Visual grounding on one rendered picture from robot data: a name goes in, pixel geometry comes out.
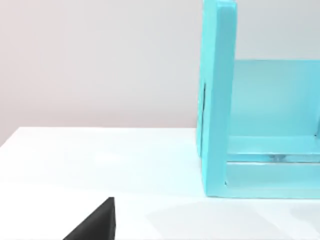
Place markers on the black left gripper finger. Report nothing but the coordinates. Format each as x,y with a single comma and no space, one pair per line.
101,222

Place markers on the light blue rack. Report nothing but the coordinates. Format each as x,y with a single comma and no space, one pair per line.
262,112

